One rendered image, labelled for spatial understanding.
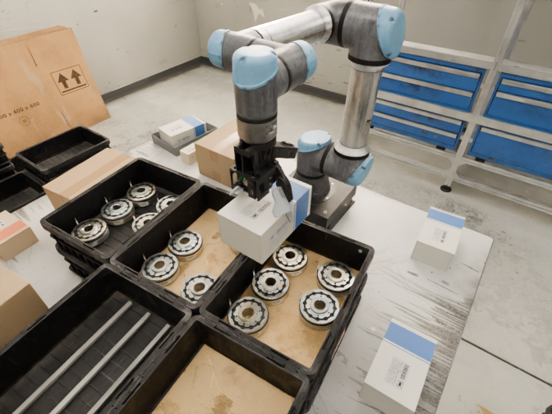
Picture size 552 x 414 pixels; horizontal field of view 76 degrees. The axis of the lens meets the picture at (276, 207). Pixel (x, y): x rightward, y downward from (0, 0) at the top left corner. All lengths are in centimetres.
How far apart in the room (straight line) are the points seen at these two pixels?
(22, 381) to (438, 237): 121
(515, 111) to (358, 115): 164
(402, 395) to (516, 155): 203
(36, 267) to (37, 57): 252
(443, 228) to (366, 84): 58
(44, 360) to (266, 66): 83
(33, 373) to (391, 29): 116
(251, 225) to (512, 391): 158
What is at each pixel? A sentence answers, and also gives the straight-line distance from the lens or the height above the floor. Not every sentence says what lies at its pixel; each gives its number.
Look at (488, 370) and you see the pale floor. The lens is 205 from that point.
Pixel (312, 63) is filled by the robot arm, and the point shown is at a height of 141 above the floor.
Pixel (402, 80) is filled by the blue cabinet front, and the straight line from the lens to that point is 267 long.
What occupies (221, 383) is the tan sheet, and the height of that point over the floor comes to 83.
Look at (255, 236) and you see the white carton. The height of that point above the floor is 113.
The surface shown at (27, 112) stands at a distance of 368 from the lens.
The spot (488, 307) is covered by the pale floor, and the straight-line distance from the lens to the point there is 226.
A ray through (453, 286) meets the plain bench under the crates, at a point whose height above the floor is 70.
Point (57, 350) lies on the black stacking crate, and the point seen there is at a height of 83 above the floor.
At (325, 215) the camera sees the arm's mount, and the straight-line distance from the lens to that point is 126.
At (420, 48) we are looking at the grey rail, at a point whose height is 93.
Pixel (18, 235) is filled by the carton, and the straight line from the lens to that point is 151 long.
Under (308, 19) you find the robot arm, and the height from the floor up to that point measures 143.
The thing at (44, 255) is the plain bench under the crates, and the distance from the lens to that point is 149.
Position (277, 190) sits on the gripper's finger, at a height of 119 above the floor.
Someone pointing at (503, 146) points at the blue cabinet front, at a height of 45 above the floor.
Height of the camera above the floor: 165
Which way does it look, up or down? 41 degrees down
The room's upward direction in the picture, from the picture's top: straight up
